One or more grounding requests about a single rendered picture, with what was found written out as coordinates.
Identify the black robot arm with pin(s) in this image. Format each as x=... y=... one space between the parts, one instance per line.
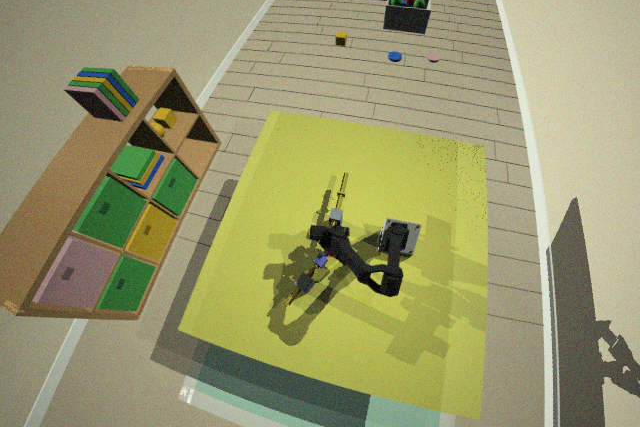
x=336 y=239

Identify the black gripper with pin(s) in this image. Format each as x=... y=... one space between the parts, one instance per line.
x=322 y=244

